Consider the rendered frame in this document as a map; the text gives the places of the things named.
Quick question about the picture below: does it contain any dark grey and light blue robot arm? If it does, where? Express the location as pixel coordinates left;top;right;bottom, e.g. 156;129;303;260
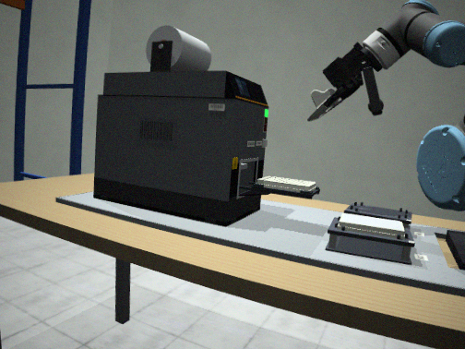
363;0;465;211

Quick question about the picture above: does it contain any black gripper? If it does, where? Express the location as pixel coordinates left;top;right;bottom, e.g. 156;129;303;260
307;42;383;121

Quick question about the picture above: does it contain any white roll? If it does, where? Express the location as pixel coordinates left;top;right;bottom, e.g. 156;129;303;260
146;25;211;71

